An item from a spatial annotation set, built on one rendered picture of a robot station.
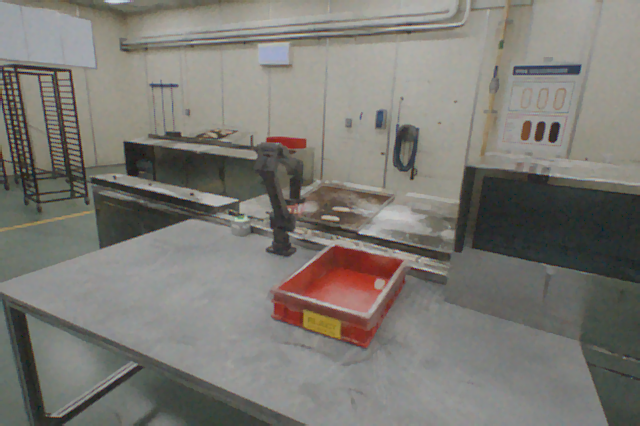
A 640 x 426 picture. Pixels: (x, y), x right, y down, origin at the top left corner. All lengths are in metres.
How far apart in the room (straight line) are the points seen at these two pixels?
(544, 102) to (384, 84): 3.54
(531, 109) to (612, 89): 2.94
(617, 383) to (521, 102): 1.40
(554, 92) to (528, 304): 1.26
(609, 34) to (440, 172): 2.24
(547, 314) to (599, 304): 0.14
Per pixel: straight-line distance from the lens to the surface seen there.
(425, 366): 1.07
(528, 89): 2.29
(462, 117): 5.24
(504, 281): 1.33
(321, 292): 1.34
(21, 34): 8.68
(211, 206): 2.09
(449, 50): 5.36
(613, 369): 1.44
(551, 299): 1.34
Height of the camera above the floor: 1.45
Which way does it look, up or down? 16 degrees down
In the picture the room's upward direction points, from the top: 3 degrees clockwise
